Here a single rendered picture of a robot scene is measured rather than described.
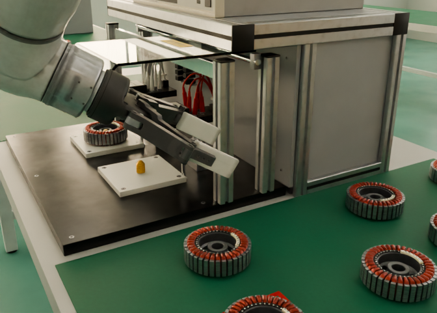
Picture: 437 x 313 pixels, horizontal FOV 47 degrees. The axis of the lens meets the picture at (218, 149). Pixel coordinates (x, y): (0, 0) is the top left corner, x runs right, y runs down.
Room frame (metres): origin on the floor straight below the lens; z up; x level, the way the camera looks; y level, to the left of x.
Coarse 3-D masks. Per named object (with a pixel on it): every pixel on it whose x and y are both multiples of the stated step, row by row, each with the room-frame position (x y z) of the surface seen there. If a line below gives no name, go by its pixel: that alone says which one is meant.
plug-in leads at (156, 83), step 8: (144, 64) 1.31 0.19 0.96; (152, 64) 1.27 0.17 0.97; (160, 64) 1.28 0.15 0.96; (144, 72) 1.30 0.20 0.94; (152, 72) 1.27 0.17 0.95; (160, 72) 1.28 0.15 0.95; (144, 80) 1.30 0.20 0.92; (152, 80) 1.26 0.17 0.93; (160, 80) 1.28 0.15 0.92; (152, 88) 1.26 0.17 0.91; (160, 88) 1.28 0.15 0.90
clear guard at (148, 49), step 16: (96, 48) 0.94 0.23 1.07; (112, 48) 0.94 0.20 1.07; (128, 48) 0.94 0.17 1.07; (144, 48) 0.94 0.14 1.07; (160, 48) 0.94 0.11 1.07; (176, 48) 0.94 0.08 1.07; (192, 48) 0.94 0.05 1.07; (208, 48) 0.94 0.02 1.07; (112, 64) 0.80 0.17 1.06; (128, 64) 0.80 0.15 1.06
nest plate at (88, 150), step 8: (72, 136) 1.24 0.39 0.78; (80, 136) 1.24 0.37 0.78; (128, 136) 1.24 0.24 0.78; (80, 144) 1.18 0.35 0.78; (88, 144) 1.18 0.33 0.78; (120, 144) 1.18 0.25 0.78; (128, 144) 1.18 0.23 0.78; (136, 144) 1.18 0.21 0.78; (88, 152) 1.12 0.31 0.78; (96, 152) 1.13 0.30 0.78; (104, 152) 1.14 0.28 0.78; (112, 152) 1.15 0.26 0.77
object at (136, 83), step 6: (132, 84) 1.25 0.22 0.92; (138, 84) 1.25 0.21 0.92; (144, 84) 1.25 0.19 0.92; (138, 90) 1.23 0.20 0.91; (144, 90) 1.24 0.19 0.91; (156, 90) 1.27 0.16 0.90; (162, 90) 1.27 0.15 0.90; (168, 90) 1.27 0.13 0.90; (174, 90) 1.28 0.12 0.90; (156, 96) 1.25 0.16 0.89; (162, 96) 1.26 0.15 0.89; (168, 96) 1.27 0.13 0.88
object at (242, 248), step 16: (192, 240) 0.71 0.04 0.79; (208, 240) 0.74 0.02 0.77; (224, 240) 0.74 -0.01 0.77; (240, 240) 0.72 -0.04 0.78; (192, 256) 0.68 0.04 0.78; (208, 256) 0.67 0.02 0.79; (224, 256) 0.67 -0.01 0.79; (240, 256) 0.67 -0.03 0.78; (208, 272) 0.66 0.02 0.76; (224, 272) 0.66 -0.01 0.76
